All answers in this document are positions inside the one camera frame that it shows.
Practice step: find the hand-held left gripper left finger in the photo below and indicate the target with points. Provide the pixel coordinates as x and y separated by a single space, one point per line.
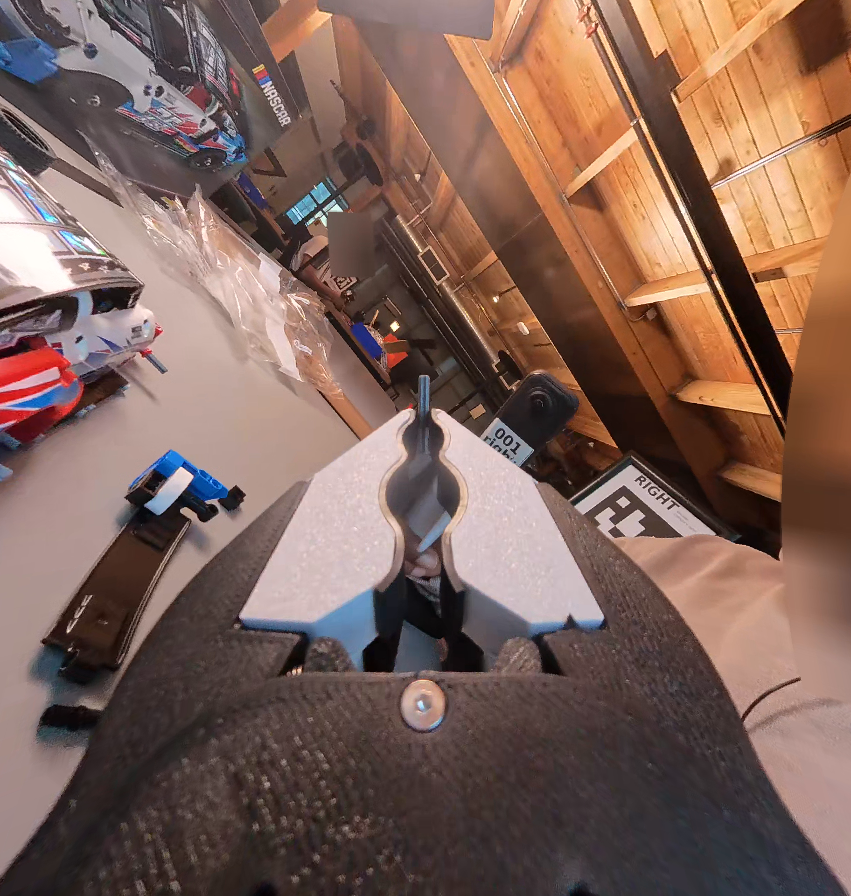
320 553

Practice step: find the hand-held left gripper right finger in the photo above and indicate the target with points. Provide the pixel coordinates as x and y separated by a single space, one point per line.
523 553

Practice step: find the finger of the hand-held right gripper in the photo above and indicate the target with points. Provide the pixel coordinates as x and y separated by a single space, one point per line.
425 518

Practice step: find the dark grey lego axle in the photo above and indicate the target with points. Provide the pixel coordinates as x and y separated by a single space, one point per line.
424 399

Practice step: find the black curved lego panel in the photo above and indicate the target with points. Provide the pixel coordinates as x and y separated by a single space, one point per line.
117 581

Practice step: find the black lego pin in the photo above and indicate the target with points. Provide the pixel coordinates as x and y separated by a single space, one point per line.
68 715

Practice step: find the red white lego race car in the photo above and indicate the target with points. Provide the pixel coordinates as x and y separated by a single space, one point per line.
19 392

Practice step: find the black rubber lego tyre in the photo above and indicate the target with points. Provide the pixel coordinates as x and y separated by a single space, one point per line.
19 147

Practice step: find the black lego set box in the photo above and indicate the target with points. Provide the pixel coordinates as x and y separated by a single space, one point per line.
152 70

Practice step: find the person's left hand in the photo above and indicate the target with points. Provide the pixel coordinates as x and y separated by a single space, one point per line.
422 560

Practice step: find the black framed marker sign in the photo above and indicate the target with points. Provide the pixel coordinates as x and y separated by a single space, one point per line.
628 511

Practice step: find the wooden staircase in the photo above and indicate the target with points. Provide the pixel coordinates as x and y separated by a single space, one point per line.
677 287

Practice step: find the person's beige sweatshirt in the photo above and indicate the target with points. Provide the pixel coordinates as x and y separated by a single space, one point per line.
733 630

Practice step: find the crumpled clear plastic bags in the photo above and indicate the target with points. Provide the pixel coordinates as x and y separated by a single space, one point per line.
257 308

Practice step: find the metal ventilation duct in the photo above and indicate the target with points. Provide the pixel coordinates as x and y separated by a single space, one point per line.
460 308

